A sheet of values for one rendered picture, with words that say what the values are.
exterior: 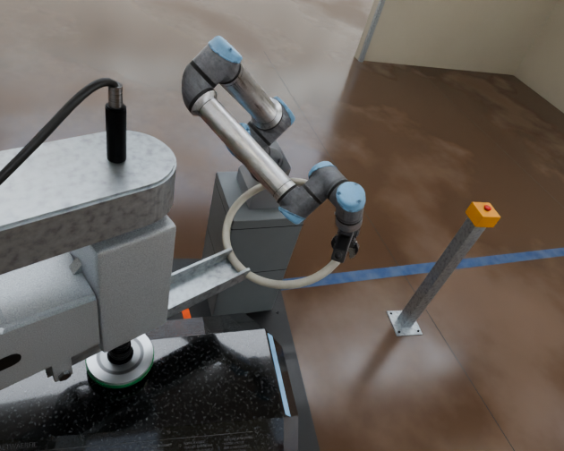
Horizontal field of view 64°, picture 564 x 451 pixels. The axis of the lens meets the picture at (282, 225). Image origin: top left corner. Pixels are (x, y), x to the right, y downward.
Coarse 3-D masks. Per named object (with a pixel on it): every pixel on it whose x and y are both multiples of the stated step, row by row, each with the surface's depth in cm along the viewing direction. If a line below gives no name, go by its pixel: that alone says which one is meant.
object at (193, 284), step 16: (224, 256) 163; (176, 272) 151; (192, 272) 157; (208, 272) 159; (224, 272) 161; (240, 272) 157; (176, 288) 152; (192, 288) 153; (208, 288) 149; (224, 288) 155; (176, 304) 142; (192, 304) 148; (96, 352) 130; (48, 368) 120
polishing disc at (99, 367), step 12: (144, 336) 158; (132, 348) 154; (144, 348) 155; (96, 360) 148; (132, 360) 151; (144, 360) 152; (96, 372) 145; (108, 372) 146; (120, 372) 147; (132, 372) 148; (144, 372) 149; (108, 384) 144; (120, 384) 144
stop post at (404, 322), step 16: (480, 208) 239; (464, 224) 251; (480, 224) 239; (464, 240) 251; (448, 256) 263; (464, 256) 261; (432, 272) 277; (448, 272) 270; (432, 288) 279; (416, 304) 292; (400, 320) 309
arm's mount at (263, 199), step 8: (272, 144) 235; (280, 152) 229; (240, 168) 240; (288, 168) 220; (240, 176) 240; (248, 176) 234; (240, 184) 241; (248, 184) 231; (256, 184) 228; (264, 192) 226; (248, 200) 231; (256, 200) 228; (264, 200) 230; (272, 200) 232
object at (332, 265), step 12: (300, 180) 180; (252, 192) 179; (240, 204) 177; (228, 216) 173; (228, 228) 171; (228, 240) 168; (240, 264) 162; (336, 264) 159; (252, 276) 159; (312, 276) 157; (324, 276) 158; (276, 288) 157; (288, 288) 157
